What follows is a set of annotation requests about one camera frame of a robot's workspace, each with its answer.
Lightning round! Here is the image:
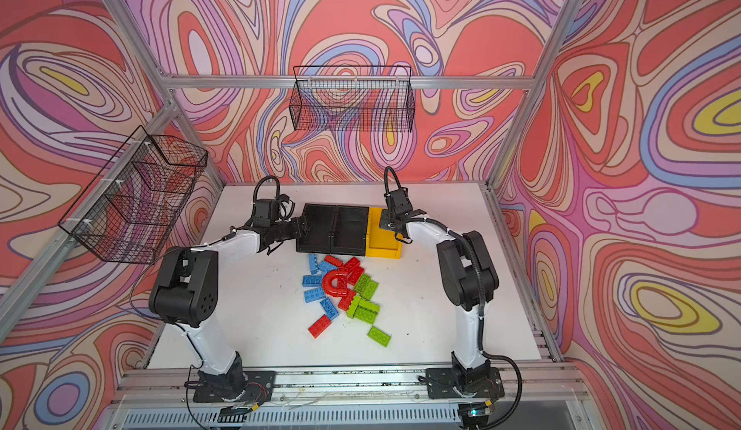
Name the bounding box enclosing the red lego brick middle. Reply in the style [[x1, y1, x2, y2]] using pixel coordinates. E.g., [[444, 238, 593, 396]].
[[338, 290, 357, 311]]

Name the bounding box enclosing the red lego brick top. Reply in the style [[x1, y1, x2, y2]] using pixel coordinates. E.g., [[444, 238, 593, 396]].
[[343, 256, 365, 285]]

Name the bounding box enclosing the black wire basket left wall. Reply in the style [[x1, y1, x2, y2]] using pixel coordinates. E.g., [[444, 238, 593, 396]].
[[58, 127, 208, 264]]

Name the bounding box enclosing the red lego brick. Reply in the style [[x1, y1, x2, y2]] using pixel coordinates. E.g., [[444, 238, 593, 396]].
[[338, 290, 357, 311], [308, 314, 332, 339], [343, 256, 365, 285]]

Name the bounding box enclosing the blue lego brick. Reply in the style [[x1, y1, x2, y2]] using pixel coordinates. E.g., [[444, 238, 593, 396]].
[[309, 254, 320, 275], [302, 275, 323, 287], [304, 287, 326, 304], [320, 298, 340, 321]]

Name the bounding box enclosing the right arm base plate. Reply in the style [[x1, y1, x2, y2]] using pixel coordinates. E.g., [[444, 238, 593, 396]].
[[418, 367, 506, 401]]

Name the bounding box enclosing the black plastic bin middle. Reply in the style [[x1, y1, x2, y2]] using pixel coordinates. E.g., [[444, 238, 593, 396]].
[[331, 205, 370, 256]]

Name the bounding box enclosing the blue lego brick top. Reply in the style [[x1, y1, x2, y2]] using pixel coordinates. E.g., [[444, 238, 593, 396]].
[[309, 254, 320, 275]]

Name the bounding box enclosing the green lego brick front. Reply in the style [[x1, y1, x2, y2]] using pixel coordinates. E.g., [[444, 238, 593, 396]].
[[368, 326, 392, 347]]

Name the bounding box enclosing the aluminium front rail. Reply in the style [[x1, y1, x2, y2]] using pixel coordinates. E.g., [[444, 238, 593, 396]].
[[102, 362, 602, 429]]

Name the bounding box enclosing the yellow plastic bin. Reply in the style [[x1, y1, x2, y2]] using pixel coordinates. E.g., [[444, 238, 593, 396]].
[[365, 207, 403, 259]]

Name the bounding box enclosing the red lego brick front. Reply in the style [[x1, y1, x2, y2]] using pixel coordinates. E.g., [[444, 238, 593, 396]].
[[308, 314, 332, 339]]

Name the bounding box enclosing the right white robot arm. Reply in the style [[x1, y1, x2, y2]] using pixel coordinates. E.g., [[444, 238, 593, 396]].
[[381, 187, 499, 394]]

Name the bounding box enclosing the black wire basket back wall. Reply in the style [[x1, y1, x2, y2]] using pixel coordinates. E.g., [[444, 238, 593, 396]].
[[289, 63, 416, 133]]

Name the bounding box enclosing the green lego brick pair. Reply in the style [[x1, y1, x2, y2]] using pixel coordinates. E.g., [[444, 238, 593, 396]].
[[354, 274, 378, 301]]

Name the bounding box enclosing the black plastic bin left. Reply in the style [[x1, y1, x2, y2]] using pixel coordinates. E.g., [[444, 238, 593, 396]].
[[295, 203, 337, 254]]

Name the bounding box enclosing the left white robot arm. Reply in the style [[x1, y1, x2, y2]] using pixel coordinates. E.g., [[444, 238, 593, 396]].
[[149, 194, 308, 402]]

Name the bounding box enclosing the black wire basket wall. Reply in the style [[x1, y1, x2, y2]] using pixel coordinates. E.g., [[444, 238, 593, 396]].
[[58, 127, 208, 264], [289, 63, 416, 133]]

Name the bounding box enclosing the black plastic bin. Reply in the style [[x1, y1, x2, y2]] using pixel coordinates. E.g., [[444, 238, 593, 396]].
[[331, 205, 370, 256], [295, 203, 337, 254]]

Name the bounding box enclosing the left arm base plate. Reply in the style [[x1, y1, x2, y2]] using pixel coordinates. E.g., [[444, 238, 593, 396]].
[[192, 369, 277, 403]]

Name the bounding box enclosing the green lego brick narrow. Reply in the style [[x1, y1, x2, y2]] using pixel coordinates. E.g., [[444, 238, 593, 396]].
[[347, 295, 361, 318]]

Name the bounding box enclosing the green lego brick large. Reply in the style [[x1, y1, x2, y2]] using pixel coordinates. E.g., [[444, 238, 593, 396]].
[[354, 300, 380, 325]]

